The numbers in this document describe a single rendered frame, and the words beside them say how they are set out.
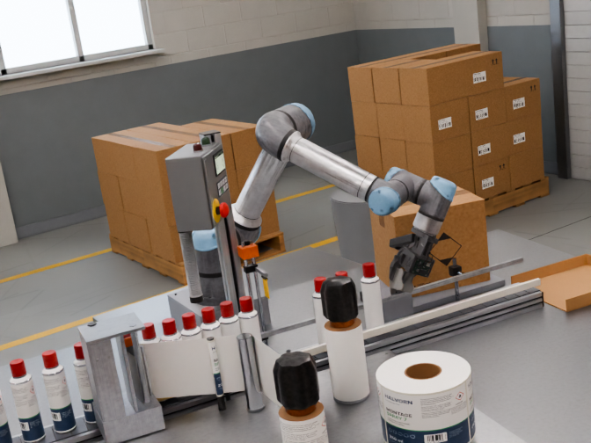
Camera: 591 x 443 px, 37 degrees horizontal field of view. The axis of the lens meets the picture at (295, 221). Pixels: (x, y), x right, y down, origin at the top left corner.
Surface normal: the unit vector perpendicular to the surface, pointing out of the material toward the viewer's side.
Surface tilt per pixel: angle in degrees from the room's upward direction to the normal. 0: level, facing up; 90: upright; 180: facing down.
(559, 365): 0
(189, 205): 90
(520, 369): 0
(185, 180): 90
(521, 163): 90
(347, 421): 0
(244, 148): 90
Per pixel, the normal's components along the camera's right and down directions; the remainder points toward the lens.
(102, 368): 0.39, 0.21
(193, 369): -0.09, 0.29
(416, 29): -0.83, 0.25
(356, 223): -0.47, 0.36
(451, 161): 0.58, 0.15
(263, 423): -0.13, -0.95
